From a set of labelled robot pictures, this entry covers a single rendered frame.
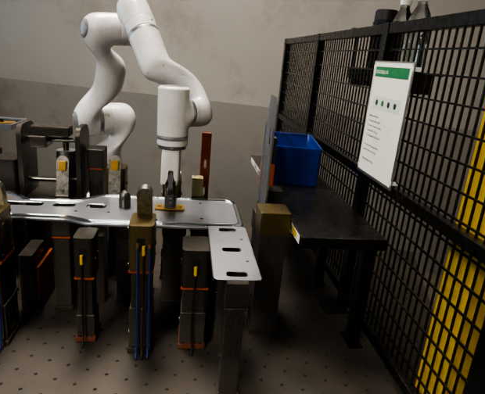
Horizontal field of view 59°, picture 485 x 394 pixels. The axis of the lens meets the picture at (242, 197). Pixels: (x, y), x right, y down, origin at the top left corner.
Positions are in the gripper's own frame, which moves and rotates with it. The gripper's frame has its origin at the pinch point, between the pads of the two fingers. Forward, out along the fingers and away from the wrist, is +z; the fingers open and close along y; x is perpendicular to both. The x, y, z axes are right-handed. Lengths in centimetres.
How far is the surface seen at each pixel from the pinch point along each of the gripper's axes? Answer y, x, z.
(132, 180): -241, -39, 67
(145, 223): 23.1, -5.0, -1.7
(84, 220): 10.4, -21.4, 3.1
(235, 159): -211, 44, 36
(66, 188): -11.7, -31.6, 2.0
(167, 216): 6.1, -0.6, 2.8
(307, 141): -50, 52, -10
